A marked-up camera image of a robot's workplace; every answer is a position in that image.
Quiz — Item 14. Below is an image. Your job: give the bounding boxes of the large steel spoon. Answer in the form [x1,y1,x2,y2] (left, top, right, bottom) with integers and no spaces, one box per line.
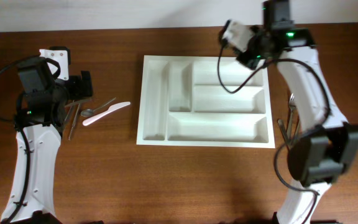
[291,118,301,144]

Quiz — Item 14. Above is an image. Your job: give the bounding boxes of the pink plastic knife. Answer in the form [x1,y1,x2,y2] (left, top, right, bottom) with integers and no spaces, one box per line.
[82,101,131,126]

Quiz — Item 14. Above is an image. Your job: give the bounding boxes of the white plastic cutlery tray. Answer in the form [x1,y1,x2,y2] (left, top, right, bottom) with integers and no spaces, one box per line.
[136,55,275,148]

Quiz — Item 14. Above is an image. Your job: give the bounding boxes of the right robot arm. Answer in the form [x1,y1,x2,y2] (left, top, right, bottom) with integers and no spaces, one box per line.
[236,1,358,223]

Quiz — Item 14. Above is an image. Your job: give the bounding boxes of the steel fork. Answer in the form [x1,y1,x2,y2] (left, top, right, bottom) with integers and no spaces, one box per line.
[287,93,296,139]
[277,119,290,151]

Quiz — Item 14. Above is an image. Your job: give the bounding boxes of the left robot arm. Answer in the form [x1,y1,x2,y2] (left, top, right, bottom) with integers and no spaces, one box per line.
[1,53,93,223]

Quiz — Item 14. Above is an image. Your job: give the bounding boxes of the small steel teaspoon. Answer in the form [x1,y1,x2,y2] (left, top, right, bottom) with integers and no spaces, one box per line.
[80,98,116,117]
[65,98,92,108]

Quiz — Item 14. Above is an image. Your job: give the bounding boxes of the right black cable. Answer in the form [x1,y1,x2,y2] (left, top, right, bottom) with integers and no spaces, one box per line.
[216,21,332,224]

